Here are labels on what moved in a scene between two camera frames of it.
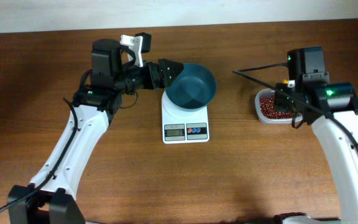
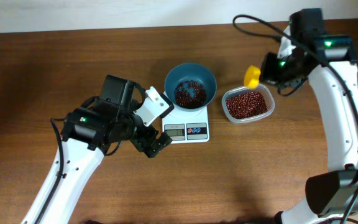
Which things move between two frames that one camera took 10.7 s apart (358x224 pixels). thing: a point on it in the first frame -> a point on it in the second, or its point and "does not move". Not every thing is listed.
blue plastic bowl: x=192 y=89 does not move
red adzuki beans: x=266 y=105 -> x=246 y=105
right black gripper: x=282 y=98 -> x=268 y=70
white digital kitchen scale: x=181 y=126 does not move
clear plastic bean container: x=265 y=103 -> x=243 y=104
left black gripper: x=155 y=76 -> x=148 y=140
